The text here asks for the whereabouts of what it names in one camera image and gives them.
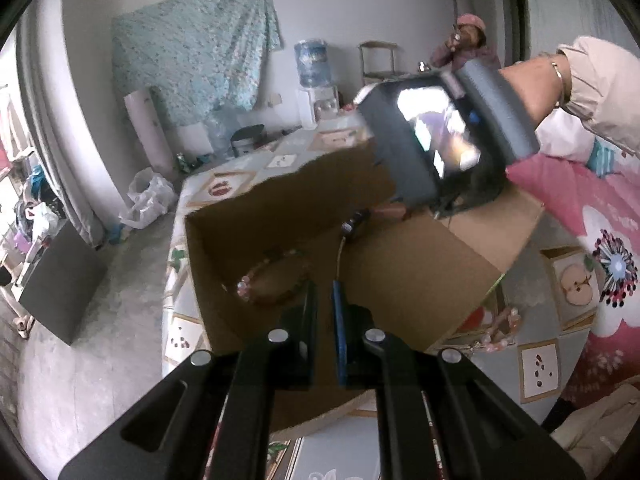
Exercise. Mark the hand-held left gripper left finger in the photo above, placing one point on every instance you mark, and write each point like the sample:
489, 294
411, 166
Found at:
300, 340

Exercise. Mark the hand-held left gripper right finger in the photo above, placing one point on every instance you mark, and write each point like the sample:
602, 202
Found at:
340, 330

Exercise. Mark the cardboard box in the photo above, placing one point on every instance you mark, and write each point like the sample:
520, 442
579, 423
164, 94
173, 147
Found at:
410, 270

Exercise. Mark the person's right forearm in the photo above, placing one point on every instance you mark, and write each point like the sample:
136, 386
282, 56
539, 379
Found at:
530, 85

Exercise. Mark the white water dispenser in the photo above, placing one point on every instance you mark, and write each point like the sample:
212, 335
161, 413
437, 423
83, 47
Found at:
312, 105

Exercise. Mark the wooden rack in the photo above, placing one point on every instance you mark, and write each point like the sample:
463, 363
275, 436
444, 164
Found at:
378, 45

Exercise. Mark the blue water bottle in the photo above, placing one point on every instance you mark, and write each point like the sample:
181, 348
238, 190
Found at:
312, 62

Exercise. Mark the black bucket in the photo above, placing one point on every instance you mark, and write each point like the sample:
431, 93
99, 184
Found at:
247, 142

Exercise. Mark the white fleece blanket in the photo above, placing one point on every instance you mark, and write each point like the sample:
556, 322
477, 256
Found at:
560, 135

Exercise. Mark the silver wrist bangle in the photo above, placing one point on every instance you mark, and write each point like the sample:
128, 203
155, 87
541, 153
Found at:
564, 80

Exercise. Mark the pink floral blanket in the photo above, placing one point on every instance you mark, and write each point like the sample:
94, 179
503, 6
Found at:
575, 200

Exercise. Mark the clear plastic water jug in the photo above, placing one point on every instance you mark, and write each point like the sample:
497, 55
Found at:
218, 135

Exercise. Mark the teal striped cloth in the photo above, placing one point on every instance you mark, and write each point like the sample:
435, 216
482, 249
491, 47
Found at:
602, 157

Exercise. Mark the small blue cloth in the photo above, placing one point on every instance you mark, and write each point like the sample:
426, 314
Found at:
119, 235

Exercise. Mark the white plastic bag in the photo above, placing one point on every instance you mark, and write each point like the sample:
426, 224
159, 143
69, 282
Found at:
147, 195

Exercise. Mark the grey cabinet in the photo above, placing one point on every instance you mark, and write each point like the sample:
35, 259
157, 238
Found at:
60, 285

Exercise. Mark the white paper roll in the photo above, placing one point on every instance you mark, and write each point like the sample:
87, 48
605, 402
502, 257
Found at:
147, 130

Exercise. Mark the beige slipper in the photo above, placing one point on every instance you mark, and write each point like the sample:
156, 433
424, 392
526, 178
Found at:
23, 327

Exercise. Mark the beige cloth pile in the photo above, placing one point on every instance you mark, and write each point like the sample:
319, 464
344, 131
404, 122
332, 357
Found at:
600, 425

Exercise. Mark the pile of bags and clothes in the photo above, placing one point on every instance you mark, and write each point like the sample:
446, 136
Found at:
37, 205

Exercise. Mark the grey curtain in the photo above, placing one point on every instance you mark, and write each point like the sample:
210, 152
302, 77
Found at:
55, 135

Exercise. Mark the door frame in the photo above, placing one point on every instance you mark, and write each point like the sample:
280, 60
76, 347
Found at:
515, 15

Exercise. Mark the teal wall cloth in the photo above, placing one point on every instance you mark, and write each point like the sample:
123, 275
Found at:
200, 45

